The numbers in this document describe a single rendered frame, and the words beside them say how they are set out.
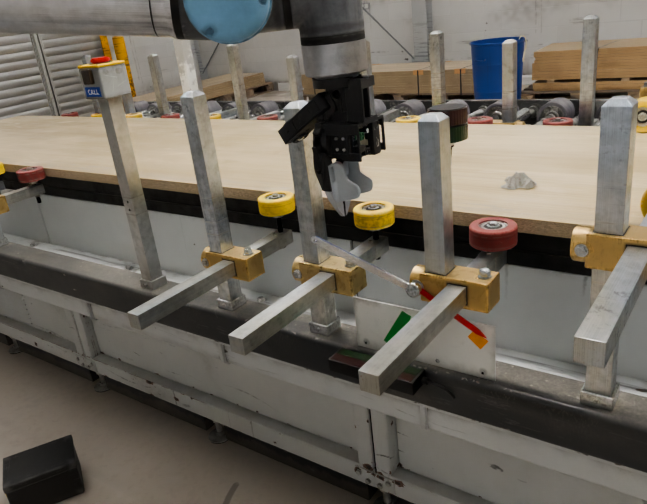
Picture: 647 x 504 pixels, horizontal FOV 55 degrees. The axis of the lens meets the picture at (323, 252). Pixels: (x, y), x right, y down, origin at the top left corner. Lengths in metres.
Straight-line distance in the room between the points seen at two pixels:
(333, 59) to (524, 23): 7.53
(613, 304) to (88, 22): 0.65
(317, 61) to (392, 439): 1.02
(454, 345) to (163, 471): 1.27
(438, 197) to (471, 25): 7.67
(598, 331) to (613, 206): 0.24
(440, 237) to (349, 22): 0.34
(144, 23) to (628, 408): 0.82
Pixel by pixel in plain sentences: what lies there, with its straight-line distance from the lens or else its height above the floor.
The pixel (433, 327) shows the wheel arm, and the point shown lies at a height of 0.85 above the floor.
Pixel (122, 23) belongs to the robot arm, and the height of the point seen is 1.29.
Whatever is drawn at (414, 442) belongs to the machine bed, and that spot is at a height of 0.27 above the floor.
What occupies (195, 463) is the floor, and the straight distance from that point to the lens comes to 2.08.
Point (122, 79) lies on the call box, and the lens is 1.42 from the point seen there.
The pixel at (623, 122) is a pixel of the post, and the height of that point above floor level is 1.12.
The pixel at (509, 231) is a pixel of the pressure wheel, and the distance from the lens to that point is 1.06.
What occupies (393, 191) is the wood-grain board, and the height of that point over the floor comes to 0.90.
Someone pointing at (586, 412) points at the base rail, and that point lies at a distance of 1.00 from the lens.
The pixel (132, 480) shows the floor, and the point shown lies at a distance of 2.10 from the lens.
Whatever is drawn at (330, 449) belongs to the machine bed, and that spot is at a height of 0.17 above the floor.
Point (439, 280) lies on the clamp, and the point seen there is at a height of 0.86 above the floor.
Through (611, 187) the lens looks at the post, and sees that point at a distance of 0.86.
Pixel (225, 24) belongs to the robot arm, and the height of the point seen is 1.28.
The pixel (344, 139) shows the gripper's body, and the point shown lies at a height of 1.10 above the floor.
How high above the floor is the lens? 1.29
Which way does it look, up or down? 22 degrees down
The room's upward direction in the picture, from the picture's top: 7 degrees counter-clockwise
